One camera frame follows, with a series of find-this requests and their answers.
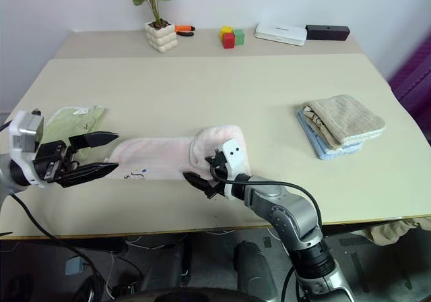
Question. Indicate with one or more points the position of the green towel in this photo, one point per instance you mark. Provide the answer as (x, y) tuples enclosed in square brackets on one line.
[(81, 120)]

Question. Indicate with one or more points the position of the red cube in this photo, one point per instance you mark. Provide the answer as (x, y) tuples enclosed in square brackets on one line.
[(229, 41)]

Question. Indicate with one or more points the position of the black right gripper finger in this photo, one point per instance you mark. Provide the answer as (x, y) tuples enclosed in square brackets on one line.
[(200, 182)]

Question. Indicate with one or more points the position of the green cube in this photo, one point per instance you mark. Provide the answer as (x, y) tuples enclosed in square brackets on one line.
[(239, 37)]

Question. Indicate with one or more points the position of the black rounded shape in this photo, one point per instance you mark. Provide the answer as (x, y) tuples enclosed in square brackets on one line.
[(254, 271)]

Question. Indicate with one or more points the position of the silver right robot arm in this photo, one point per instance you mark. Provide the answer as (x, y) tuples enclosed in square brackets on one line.
[(289, 207)]

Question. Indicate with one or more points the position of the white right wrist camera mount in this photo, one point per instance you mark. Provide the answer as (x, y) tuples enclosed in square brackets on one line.
[(235, 157)]

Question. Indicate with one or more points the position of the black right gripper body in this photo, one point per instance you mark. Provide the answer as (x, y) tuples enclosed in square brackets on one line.
[(219, 160)]

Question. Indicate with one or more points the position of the crumpled beige cloth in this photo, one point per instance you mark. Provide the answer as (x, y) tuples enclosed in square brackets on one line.
[(394, 231)]

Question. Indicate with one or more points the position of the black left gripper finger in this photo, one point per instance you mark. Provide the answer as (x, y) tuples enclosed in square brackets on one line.
[(96, 139), (89, 173)]

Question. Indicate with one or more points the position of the light blue small box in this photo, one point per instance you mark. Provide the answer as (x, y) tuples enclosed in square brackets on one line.
[(74, 266)]

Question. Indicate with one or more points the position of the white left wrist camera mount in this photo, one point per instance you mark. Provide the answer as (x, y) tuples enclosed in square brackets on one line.
[(15, 153)]

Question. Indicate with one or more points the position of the white bubble plant pot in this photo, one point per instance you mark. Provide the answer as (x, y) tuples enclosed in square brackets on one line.
[(161, 38)]

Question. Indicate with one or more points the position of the purple fabric object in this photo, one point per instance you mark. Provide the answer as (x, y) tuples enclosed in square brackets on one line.
[(414, 79)]

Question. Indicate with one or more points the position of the white flat box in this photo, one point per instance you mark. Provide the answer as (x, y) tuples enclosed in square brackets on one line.
[(279, 33)]

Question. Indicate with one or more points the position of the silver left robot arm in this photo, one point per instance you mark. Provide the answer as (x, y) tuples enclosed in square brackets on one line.
[(18, 174)]

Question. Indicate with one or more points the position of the black rectangular box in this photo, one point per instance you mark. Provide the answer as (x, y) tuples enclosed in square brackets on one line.
[(328, 32)]

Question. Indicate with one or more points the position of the blue folded towel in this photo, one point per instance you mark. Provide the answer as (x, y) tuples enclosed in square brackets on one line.
[(311, 135)]

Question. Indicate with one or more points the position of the yellow cube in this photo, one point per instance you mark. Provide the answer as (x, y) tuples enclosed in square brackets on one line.
[(226, 30)]

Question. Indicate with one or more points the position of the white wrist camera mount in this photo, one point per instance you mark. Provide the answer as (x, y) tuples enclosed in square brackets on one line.
[(235, 157), (15, 153)]

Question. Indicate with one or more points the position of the pink towel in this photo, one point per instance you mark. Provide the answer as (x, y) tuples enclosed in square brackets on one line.
[(158, 150)]

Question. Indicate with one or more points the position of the beige folded towel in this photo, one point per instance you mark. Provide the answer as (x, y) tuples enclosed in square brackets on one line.
[(350, 115)]

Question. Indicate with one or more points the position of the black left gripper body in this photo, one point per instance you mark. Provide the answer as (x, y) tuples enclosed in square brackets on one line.
[(50, 160)]

